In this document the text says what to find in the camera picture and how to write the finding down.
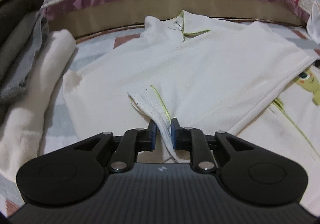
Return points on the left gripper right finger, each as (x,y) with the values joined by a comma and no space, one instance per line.
(193,140)

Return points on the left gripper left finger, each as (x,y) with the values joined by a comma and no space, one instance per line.
(132,142)

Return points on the cream zip-up hoodie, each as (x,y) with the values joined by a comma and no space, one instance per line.
(209,74)

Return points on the white folded garment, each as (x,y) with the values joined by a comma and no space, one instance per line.
(22,129)

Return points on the grey folded garment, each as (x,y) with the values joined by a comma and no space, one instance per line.
(15,83)

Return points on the floral quilted blanket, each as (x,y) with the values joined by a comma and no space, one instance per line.
(313,24)

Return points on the dark brown knit sweater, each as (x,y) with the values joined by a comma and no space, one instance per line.
(17,21)

